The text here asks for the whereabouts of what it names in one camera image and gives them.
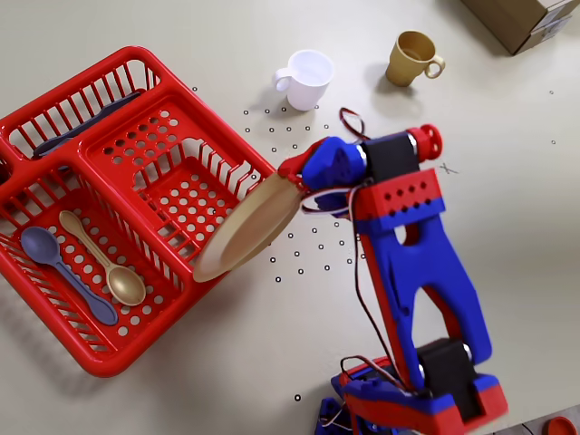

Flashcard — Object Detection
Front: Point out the blue gripper black motor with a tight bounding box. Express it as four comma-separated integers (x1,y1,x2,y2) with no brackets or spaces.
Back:
276,135,369,218

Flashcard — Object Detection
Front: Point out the gold plastic plate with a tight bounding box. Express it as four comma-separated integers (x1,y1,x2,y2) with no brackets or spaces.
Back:
192,173,305,284

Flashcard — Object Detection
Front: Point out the white plastic cup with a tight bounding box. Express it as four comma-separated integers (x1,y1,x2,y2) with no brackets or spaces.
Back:
272,49,335,112

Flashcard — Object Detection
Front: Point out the gold plastic cup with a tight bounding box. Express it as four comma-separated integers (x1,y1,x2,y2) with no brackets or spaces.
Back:
385,30,447,87

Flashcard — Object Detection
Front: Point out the red plastic dish rack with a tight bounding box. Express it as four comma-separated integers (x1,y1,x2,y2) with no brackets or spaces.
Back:
0,44,278,379

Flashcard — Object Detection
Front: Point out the grey plastic knife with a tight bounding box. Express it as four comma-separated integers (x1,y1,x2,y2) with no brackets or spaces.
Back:
34,92,142,158

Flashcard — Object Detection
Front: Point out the gold plastic spoon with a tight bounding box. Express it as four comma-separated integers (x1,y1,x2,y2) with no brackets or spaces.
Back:
59,209,148,306

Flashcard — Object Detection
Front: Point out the cardboard box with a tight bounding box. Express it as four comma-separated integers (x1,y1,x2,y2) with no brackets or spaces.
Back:
460,0,575,56

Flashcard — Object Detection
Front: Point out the blue-grey plastic spoon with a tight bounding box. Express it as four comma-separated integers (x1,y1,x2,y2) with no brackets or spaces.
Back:
20,226,120,326

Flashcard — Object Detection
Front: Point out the red round lid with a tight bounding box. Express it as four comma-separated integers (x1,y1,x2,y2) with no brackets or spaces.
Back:
543,415,579,435

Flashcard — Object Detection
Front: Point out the red white servo cable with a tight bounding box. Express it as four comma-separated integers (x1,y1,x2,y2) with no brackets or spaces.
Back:
301,107,409,431

